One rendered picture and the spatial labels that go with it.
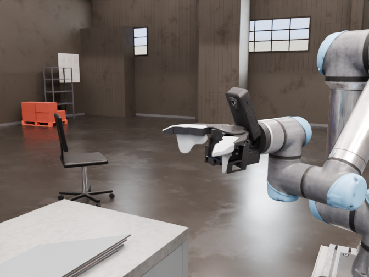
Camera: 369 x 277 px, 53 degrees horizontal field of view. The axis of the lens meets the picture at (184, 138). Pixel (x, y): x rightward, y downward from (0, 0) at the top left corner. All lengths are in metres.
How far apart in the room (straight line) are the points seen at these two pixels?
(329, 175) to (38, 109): 11.47
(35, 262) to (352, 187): 0.81
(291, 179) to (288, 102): 11.13
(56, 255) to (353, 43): 0.97
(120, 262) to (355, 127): 0.71
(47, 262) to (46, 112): 10.79
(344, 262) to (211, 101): 10.63
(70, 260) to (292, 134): 0.67
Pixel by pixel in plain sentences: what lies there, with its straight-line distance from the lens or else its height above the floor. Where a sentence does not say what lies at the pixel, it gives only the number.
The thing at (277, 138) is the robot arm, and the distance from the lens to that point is 0.81.
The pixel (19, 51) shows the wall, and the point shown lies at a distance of 12.93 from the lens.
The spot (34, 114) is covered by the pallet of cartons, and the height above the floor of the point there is 0.36.
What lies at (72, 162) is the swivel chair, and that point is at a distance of 4.42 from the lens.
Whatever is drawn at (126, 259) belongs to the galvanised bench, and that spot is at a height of 1.05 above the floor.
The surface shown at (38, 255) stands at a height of 1.07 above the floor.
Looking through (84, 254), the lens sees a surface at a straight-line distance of 1.12.
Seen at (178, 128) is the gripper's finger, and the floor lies 1.47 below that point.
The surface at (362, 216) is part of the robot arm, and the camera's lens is 1.07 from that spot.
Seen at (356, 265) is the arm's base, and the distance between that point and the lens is 1.13.
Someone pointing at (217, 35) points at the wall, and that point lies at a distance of 11.62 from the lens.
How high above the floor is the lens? 1.57
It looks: 10 degrees down
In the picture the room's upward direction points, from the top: straight up
